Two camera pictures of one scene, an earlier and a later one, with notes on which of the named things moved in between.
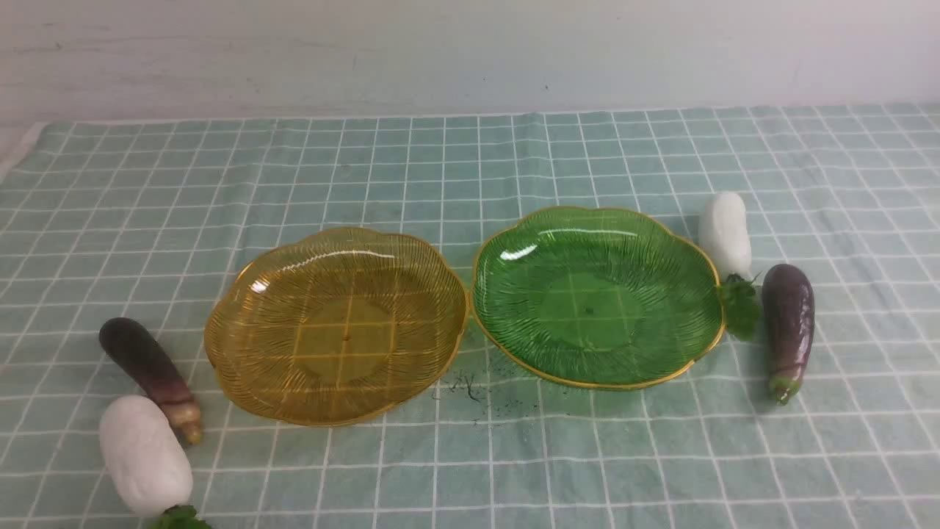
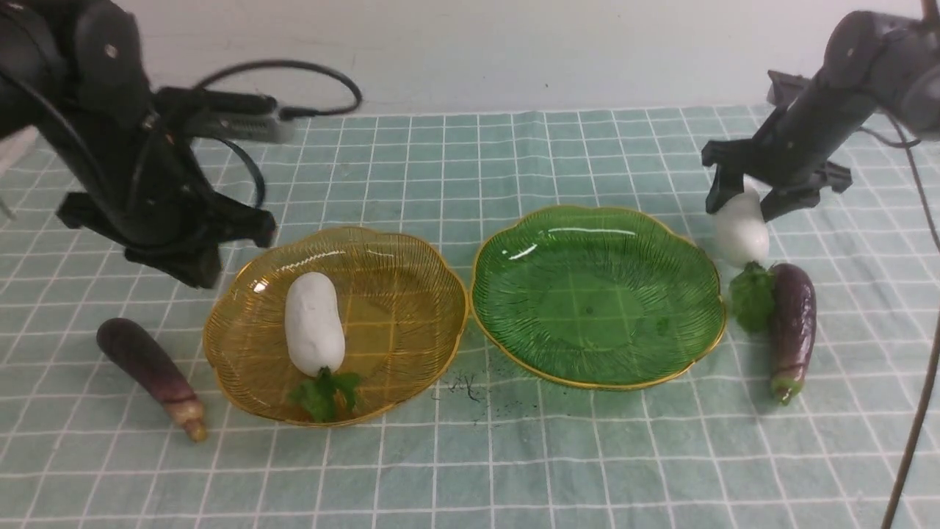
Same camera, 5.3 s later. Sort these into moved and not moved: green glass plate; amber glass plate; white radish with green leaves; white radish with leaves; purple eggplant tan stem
Moved: white radish with green leaves; white radish with leaves
Not moved: amber glass plate; green glass plate; purple eggplant tan stem
